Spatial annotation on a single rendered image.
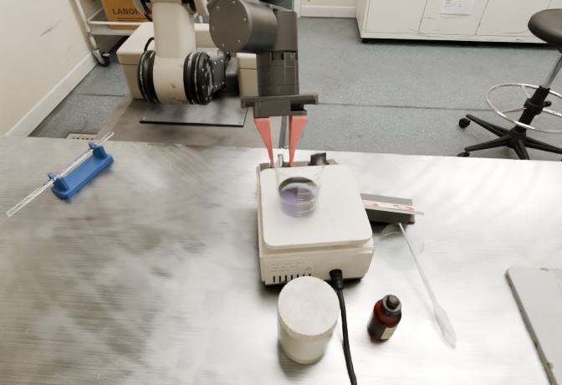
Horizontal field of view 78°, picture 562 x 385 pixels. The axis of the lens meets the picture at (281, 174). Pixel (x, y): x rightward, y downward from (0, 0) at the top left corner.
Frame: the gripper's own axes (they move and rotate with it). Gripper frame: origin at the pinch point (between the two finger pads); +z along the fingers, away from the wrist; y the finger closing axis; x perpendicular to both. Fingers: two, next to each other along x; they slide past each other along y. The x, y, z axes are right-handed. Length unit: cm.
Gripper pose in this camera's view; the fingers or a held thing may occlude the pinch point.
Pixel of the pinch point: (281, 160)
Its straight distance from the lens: 50.4
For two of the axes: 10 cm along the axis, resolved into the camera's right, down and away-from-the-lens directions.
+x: -0.4, -2.5, 9.7
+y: 10.0, -0.5, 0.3
